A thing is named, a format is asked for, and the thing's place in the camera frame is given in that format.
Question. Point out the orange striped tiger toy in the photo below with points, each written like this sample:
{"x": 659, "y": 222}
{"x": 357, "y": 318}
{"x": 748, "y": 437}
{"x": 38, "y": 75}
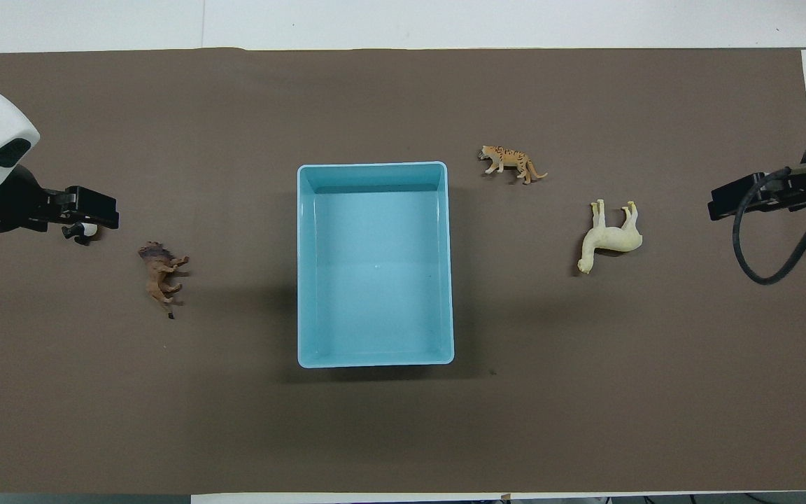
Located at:
{"x": 508, "y": 159}

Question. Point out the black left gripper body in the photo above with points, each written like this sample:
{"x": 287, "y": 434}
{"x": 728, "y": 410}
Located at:
{"x": 15, "y": 203}

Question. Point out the black and white panda toy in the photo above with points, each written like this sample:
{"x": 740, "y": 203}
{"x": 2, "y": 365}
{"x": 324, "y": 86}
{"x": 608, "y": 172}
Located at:
{"x": 81, "y": 238}

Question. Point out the cream llama toy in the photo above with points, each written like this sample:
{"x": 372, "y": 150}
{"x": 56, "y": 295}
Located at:
{"x": 609, "y": 239}

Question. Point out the light blue storage box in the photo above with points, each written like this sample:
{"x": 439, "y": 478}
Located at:
{"x": 375, "y": 280}

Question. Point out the brown lion toy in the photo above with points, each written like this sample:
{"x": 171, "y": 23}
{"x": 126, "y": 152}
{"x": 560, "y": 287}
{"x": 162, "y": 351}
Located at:
{"x": 158, "y": 276}

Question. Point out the brown table mat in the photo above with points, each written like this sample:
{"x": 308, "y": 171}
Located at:
{"x": 165, "y": 420}

